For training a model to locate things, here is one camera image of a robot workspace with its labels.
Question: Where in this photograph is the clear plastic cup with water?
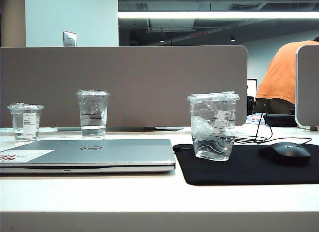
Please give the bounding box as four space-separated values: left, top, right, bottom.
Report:
187 90 241 162

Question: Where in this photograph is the tall clear plastic cup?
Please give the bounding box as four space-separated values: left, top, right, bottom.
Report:
75 89 111 139

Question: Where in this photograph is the silver Dell laptop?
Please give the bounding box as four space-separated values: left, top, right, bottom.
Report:
0 138 176 175

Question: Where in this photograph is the short clear cup with label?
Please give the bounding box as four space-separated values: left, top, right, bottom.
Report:
6 102 45 142

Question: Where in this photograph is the wide brown desk divider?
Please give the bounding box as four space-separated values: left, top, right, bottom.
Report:
0 44 249 128

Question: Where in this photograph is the blue white patterned cloth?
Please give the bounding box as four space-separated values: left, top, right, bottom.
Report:
245 112 265 125

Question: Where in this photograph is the long ceiling light strip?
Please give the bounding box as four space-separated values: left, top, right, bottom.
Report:
118 11 319 19

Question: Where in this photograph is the black mouse pad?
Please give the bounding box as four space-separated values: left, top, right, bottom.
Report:
172 143 319 187

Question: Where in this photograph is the black pouch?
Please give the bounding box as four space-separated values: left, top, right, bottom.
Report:
263 114 299 128

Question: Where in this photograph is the person in orange shirt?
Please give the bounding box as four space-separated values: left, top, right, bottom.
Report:
251 36 319 115

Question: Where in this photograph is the black computer mouse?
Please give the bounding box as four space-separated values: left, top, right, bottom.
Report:
258 142 312 165

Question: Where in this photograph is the narrow brown desk divider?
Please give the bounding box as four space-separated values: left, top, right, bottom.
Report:
295 44 319 130

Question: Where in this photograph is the black mouse cable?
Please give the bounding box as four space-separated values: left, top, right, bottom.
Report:
172 117 313 150

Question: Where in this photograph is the metal wall plate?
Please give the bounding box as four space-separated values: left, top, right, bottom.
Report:
63 30 77 47

